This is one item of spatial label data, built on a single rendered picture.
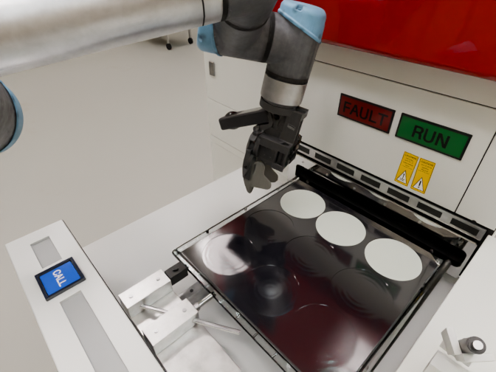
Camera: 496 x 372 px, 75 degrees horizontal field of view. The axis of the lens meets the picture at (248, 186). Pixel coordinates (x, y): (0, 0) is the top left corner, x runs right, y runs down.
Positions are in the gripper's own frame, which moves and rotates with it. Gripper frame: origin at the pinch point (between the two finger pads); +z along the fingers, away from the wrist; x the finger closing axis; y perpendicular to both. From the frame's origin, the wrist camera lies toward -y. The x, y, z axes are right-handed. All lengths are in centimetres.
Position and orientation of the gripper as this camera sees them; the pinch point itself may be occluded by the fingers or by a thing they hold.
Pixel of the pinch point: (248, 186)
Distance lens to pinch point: 69.5
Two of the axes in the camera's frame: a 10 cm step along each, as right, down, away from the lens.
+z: -2.0, 8.0, 5.6
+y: 8.7, 4.1, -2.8
